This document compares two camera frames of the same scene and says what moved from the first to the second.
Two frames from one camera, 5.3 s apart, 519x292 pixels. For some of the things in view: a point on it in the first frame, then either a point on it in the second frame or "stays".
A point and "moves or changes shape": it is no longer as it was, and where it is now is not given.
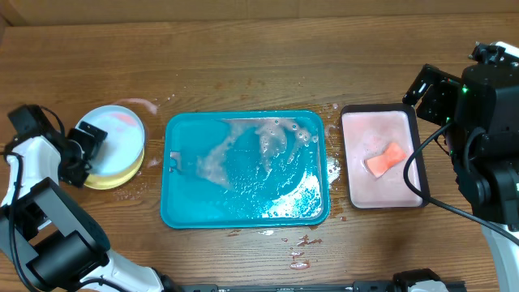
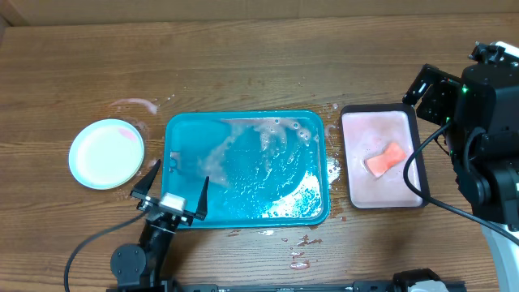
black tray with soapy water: [378, 141] stays
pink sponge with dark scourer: [379, 164] stays
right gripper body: [432, 105] stays
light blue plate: [122, 148] moves or changes shape
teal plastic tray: [244, 169] stays
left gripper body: [82, 149] → [165, 228]
